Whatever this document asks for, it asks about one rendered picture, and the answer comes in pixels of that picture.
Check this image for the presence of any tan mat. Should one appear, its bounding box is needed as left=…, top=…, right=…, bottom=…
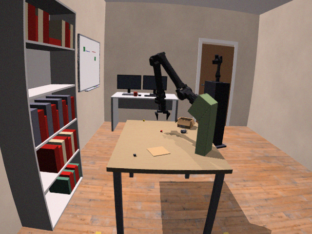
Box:
left=147, top=146, right=170, bottom=156

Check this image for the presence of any brown cardboard box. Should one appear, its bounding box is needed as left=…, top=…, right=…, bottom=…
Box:
left=175, top=117, right=195, bottom=129

